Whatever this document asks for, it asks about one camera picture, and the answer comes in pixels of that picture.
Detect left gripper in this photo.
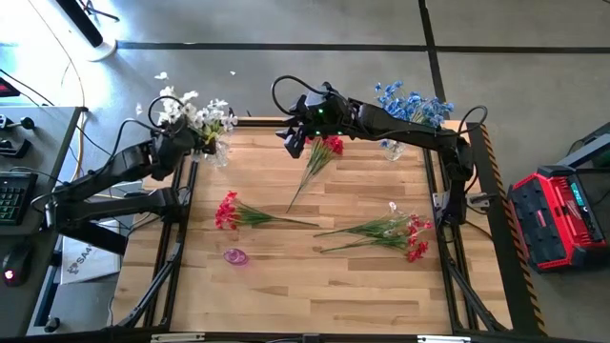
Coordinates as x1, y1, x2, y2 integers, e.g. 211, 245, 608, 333
151, 124, 218, 181

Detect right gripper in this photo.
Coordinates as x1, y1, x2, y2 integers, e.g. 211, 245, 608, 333
274, 81, 358, 160

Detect red flower stem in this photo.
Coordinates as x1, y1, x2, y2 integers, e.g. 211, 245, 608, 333
213, 190, 319, 232
285, 135, 345, 214

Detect blue artificial flower bunch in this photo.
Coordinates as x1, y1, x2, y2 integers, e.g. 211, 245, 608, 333
374, 79, 420, 123
409, 92, 456, 130

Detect purple glass vase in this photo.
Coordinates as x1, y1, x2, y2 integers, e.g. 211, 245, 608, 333
223, 248, 250, 267

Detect black floor tape strip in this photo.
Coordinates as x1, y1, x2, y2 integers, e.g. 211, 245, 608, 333
417, 0, 447, 104
116, 41, 610, 54

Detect white base black pole stand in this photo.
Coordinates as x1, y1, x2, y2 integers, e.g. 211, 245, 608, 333
55, 0, 118, 63

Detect grey desk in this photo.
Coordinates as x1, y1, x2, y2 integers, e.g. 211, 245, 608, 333
0, 105, 83, 340

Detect thin black tripod legs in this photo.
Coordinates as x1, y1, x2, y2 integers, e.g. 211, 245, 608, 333
75, 0, 121, 23

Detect black desk gadget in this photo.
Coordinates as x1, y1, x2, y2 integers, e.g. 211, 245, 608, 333
0, 136, 32, 159

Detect black backlit keyboard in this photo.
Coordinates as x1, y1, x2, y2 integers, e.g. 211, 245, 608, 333
0, 171, 39, 227

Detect red lit black device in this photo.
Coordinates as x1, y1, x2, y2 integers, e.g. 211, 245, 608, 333
0, 77, 21, 99

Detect black computer mouse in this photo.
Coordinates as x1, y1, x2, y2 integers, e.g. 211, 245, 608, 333
1, 244, 32, 288

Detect red black tool case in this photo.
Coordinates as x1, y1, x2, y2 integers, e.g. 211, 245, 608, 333
506, 164, 610, 273

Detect grey blue box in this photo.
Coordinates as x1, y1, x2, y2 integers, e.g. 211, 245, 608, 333
564, 122, 610, 169

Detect black table edge rail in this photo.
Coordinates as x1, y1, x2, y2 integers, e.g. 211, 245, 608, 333
233, 117, 382, 129
0, 327, 610, 343

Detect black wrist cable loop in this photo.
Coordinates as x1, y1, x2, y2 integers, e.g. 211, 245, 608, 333
147, 94, 188, 139
270, 74, 335, 118

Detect black table frame rails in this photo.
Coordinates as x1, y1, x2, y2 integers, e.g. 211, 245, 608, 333
113, 154, 201, 331
422, 147, 509, 333

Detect silver metal bracket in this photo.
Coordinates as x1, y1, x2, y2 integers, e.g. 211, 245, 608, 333
417, 334, 472, 343
150, 333, 206, 343

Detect black elbow cable loop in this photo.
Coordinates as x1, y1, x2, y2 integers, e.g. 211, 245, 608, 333
457, 104, 490, 139

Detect black joystick handle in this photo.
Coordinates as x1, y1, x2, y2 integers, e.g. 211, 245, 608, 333
0, 113, 36, 132

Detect black base plate hazard stripe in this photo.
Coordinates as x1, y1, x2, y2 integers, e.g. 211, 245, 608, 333
466, 121, 549, 337

